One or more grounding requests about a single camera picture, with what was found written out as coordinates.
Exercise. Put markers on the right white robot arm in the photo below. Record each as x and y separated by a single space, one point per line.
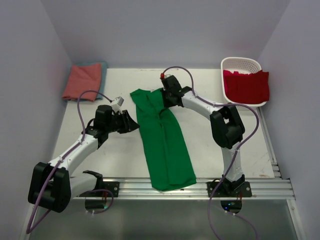
226 127

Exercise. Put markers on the aluminium mounting rail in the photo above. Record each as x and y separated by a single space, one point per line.
141 189

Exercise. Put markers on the white perforated laundry basket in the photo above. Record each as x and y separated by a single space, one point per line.
242 65

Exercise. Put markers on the folded light blue t-shirt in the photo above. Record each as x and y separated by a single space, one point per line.
104 68

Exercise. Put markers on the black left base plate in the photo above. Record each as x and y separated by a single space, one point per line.
112 186

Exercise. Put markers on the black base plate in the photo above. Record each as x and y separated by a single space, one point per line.
112 186
229 189

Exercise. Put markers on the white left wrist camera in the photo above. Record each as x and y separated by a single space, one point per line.
117 103

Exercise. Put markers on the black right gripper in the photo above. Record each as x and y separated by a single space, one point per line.
166 104

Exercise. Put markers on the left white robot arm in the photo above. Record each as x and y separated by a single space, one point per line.
53 184

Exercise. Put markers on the red t-shirt in basket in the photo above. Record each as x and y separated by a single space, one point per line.
244 88

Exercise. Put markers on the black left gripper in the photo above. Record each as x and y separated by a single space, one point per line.
128 124

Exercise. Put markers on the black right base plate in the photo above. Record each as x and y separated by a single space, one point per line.
229 189

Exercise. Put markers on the green t-shirt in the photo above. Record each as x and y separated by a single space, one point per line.
167 157

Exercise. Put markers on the folded salmon pink t-shirt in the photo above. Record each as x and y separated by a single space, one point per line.
81 79

